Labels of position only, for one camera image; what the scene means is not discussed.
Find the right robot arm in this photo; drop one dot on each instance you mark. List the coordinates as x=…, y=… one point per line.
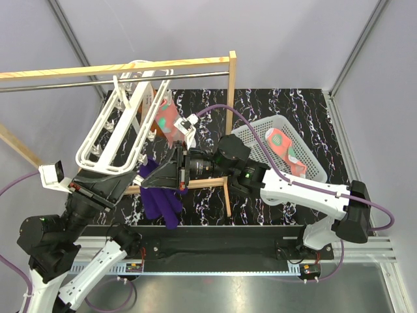
x=345, y=206

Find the metal rack rod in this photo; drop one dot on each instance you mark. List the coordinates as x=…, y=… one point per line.
x=108, y=82

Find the white plastic basket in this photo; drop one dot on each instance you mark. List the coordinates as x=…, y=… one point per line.
x=315, y=171

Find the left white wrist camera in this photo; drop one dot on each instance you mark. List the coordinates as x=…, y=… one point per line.
x=52, y=177

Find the pink patterned sock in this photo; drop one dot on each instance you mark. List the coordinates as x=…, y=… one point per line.
x=282, y=146
x=165, y=118

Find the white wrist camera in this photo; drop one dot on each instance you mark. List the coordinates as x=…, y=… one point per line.
x=186, y=126
x=52, y=177

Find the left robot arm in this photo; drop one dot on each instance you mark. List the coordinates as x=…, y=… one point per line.
x=50, y=240

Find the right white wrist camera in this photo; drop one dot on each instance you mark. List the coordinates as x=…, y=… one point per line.
x=186, y=126

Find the white plastic clip hanger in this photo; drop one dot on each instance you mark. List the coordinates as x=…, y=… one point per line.
x=132, y=103

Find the purple sock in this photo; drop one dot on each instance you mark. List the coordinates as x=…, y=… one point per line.
x=161, y=202

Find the orange sock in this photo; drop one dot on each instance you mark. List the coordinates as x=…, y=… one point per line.
x=156, y=124

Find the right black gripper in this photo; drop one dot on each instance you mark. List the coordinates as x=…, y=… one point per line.
x=173, y=173

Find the black marbled mat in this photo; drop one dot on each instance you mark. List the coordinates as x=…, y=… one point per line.
x=305, y=109

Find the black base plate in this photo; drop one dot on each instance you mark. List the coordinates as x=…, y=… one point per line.
x=215, y=250

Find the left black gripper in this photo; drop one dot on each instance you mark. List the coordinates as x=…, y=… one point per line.
x=105, y=190

